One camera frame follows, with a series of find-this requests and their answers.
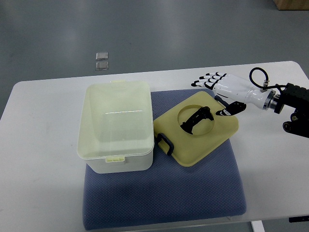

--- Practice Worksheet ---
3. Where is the upper metal floor plate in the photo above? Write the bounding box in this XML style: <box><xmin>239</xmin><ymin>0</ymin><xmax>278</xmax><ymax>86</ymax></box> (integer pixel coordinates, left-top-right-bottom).
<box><xmin>96</xmin><ymin>52</ymin><xmax>108</xmax><ymax>60</ymax></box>

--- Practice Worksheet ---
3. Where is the white table leg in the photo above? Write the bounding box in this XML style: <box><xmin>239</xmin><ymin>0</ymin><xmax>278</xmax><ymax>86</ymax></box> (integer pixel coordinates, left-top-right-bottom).
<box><xmin>251</xmin><ymin>220</ymin><xmax>265</xmax><ymax>232</ymax></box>

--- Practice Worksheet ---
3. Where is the wooden box corner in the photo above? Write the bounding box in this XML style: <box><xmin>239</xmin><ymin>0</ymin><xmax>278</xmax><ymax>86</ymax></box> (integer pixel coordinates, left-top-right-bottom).
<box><xmin>274</xmin><ymin>0</ymin><xmax>309</xmax><ymax>11</ymax></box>

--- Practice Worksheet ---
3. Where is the yellow box lid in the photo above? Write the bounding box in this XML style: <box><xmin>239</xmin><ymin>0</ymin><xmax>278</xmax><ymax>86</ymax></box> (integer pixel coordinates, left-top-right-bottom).
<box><xmin>152</xmin><ymin>89</ymin><xmax>239</xmax><ymax>167</ymax></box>

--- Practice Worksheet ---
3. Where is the white storage box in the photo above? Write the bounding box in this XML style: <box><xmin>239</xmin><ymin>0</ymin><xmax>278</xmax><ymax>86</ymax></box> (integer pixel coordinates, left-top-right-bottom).
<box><xmin>77</xmin><ymin>81</ymin><xmax>154</xmax><ymax>174</ymax></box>

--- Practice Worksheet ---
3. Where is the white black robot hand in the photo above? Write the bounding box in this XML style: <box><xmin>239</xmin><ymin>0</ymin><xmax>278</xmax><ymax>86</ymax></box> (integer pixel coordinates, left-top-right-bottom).
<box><xmin>191</xmin><ymin>72</ymin><xmax>276</xmax><ymax>116</ymax></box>

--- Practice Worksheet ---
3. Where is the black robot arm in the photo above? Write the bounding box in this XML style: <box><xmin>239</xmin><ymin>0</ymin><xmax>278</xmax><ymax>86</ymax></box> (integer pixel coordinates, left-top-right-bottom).
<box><xmin>273</xmin><ymin>83</ymin><xmax>309</xmax><ymax>138</ymax></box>

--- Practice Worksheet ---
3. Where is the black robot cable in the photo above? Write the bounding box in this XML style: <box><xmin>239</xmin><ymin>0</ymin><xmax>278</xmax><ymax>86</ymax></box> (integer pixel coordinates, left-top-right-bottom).
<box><xmin>249</xmin><ymin>67</ymin><xmax>288</xmax><ymax>94</ymax></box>

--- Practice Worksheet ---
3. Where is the blue fabric cushion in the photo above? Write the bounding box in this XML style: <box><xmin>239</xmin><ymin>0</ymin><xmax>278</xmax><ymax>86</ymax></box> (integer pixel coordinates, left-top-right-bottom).
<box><xmin>82</xmin><ymin>88</ymin><xmax>248</xmax><ymax>231</ymax></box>

